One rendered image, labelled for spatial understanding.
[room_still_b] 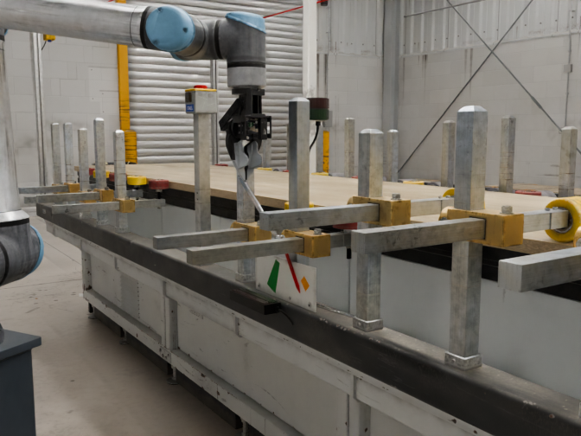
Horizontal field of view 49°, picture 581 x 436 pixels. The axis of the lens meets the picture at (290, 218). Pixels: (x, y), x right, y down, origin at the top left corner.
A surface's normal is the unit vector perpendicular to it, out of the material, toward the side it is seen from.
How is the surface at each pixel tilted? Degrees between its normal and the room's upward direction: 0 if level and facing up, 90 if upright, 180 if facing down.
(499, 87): 90
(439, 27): 90
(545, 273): 90
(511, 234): 90
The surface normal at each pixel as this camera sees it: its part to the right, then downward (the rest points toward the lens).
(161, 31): -0.09, 0.15
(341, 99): 0.55, 0.11
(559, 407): 0.00, -0.99
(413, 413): -0.84, 0.07
